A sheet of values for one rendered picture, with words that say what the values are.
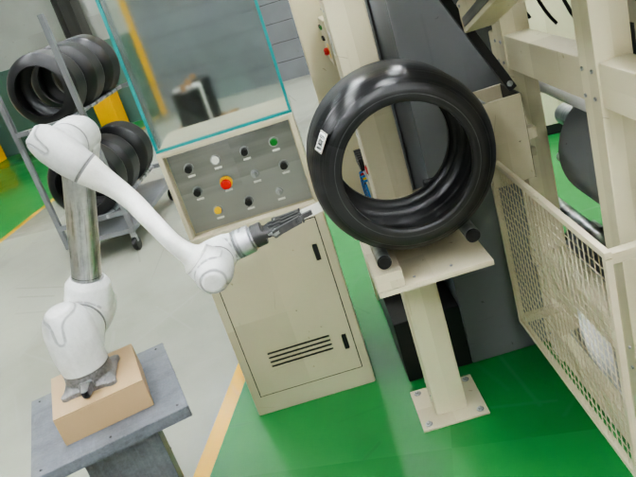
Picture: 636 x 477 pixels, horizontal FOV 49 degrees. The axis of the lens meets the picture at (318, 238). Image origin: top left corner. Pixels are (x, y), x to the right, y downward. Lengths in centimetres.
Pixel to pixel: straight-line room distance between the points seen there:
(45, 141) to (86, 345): 65
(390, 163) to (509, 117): 42
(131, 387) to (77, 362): 19
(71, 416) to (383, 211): 119
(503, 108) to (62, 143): 137
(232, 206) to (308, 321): 59
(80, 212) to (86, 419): 65
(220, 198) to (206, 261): 87
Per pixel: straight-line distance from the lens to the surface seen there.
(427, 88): 200
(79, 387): 239
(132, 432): 230
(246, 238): 214
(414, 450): 281
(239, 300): 295
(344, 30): 231
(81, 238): 240
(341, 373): 316
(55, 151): 215
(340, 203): 204
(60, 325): 232
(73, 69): 577
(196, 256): 202
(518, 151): 245
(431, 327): 269
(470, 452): 274
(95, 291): 246
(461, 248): 232
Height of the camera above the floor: 182
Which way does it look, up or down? 22 degrees down
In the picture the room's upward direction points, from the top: 18 degrees counter-clockwise
